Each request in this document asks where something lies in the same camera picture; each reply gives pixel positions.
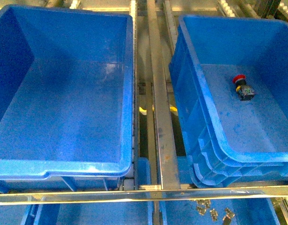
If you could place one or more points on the red mushroom push button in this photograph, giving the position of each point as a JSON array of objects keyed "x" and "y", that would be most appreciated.
[{"x": 244, "y": 91}]

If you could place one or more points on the metal front shelf bar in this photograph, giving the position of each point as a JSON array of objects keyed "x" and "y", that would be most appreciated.
[{"x": 147, "y": 194}]

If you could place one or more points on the blue lower shelf bin right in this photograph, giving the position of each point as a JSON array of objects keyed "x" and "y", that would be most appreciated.
[{"x": 254, "y": 211}]

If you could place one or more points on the blue shelf bin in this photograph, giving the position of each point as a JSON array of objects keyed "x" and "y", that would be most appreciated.
[
  {"x": 66, "y": 93},
  {"x": 254, "y": 211}
]

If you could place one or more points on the blue lower shelf bin left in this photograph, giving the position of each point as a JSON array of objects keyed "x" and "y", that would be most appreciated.
[{"x": 66, "y": 93}]

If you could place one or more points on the blue target bin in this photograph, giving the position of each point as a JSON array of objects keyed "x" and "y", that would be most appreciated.
[{"x": 228, "y": 140}]

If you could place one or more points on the blue source bin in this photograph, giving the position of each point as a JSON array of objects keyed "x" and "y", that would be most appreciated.
[{"x": 109, "y": 213}]

